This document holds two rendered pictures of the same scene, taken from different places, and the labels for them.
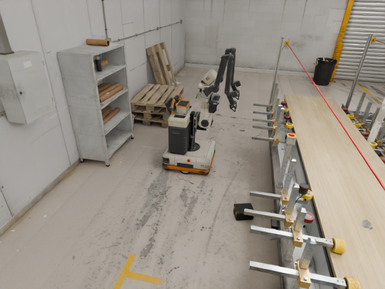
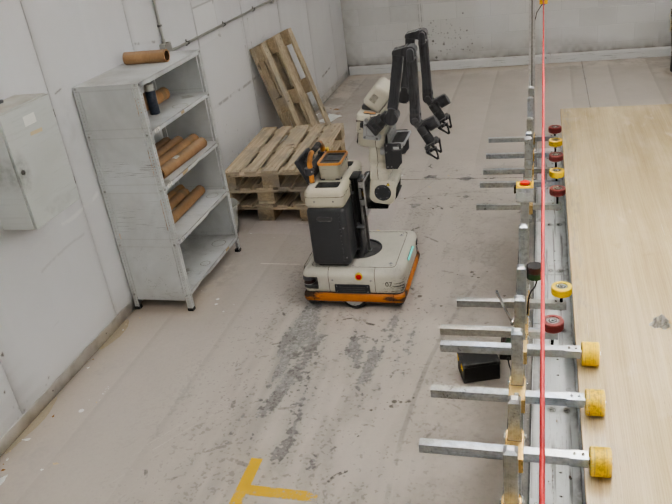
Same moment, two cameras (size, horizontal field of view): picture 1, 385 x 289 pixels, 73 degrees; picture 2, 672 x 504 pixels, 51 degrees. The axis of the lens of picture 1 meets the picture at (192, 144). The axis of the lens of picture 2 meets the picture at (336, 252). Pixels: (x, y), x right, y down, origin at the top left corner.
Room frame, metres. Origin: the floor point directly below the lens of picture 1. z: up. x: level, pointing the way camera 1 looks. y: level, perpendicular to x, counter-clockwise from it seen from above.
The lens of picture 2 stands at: (-0.96, -0.29, 2.40)
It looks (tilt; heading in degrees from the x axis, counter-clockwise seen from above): 27 degrees down; 7
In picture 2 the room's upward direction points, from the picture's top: 8 degrees counter-clockwise
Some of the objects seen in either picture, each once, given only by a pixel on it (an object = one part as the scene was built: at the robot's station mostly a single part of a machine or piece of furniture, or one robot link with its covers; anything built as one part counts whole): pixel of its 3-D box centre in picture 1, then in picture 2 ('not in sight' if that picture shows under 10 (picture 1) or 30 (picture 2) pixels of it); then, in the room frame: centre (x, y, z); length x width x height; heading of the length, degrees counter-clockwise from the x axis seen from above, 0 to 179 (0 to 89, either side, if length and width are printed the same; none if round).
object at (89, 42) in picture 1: (97, 42); (146, 57); (3.66, 1.31, 1.59); 0.30 x 0.08 x 0.08; 79
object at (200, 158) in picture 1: (189, 153); (362, 264); (3.25, 0.03, 0.16); 0.67 x 0.64 x 0.25; 79
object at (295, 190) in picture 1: (289, 211); (521, 320); (1.36, -0.69, 0.87); 0.04 x 0.04 x 0.48; 79
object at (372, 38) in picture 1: (358, 77); not in sight; (3.65, -2.28, 1.25); 0.15 x 0.08 x 1.10; 169
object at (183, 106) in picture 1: (183, 106); (333, 165); (3.27, 0.14, 0.87); 0.23 x 0.15 x 0.11; 169
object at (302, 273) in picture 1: (302, 272); (517, 392); (0.85, -0.59, 0.95); 0.14 x 0.06 x 0.05; 169
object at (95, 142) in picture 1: (102, 103); (167, 179); (3.56, 1.32, 0.78); 0.90 x 0.45 x 1.55; 169
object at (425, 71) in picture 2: (232, 66); (425, 66); (3.37, -0.47, 1.40); 0.11 x 0.06 x 0.43; 169
